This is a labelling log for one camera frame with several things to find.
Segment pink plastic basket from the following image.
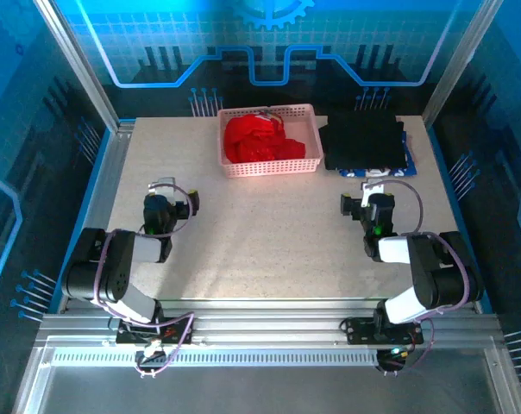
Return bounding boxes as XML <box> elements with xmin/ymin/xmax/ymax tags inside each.
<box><xmin>217</xmin><ymin>103</ymin><xmax>325</xmax><ymax>179</ymax></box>

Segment red t-shirt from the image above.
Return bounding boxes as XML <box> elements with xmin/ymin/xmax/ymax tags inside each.
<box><xmin>223</xmin><ymin>112</ymin><xmax>307</xmax><ymax>165</ymax></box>

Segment black folded t-shirt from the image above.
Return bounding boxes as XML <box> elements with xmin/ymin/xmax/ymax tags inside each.
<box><xmin>318</xmin><ymin>112</ymin><xmax>411</xmax><ymax>173</ymax></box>

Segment aluminium base tray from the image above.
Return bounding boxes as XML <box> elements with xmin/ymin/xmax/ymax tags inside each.
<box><xmin>12</xmin><ymin>336</ymin><xmax>521</xmax><ymax>414</ymax></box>

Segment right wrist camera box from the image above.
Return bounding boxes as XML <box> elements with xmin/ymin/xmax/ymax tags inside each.
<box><xmin>361</xmin><ymin>179</ymin><xmax>386</xmax><ymax>208</ymax></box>

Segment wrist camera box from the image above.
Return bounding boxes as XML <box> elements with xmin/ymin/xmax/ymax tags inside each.
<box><xmin>148</xmin><ymin>175</ymin><xmax>178</xmax><ymax>203</ymax></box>
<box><xmin>361</xmin><ymin>179</ymin><xmax>386</xmax><ymax>208</ymax></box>

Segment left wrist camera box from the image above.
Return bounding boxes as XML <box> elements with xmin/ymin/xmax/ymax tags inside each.
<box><xmin>148</xmin><ymin>175</ymin><xmax>178</xmax><ymax>203</ymax></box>

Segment aluminium side rail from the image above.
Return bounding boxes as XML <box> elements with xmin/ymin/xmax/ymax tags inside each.
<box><xmin>55</xmin><ymin>119</ymin><xmax>136</xmax><ymax>314</ymax></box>

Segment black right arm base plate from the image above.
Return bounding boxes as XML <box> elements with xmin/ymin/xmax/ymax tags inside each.
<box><xmin>343</xmin><ymin>317</ymin><xmax>425</xmax><ymax>346</ymax></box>

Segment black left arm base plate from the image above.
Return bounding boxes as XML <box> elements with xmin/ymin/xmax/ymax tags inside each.
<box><xmin>115</xmin><ymin>316</ymin><xmax>196</xmax><ymax>346</ymax></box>

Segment small electronics board with wires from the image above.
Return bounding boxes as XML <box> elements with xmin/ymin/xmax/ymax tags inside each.
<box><xmin>374</xmin><ymin>344</ymin><xmax>412</xmax><ymax>375</ymax></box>
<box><xmin>134</xmin><ymin>339</ymin><xmax>169</xmax><ymax>379</ymax></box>

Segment aluminium frame rail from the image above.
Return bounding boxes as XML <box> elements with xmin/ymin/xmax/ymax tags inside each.
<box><xmin>35</xmin><ymin>296</ymin><xmax>503</xmax><ymax>351</ymax></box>

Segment aluminium corner post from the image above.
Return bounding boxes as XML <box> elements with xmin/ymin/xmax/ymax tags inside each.
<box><xmin>421</xmin><ymin>0</ymin><xmax>504</xmax><ymax>129</ymax></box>
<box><xmin>33</xmin><ymin>0</ymin><xmax>122</xmax><ymax>133</ymax></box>

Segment slotted white cable duct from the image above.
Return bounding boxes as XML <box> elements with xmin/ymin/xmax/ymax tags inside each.
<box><xmin>51</xmin><ymin>349</ymin><xmax>380</xmax><ymax>368</ymax></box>

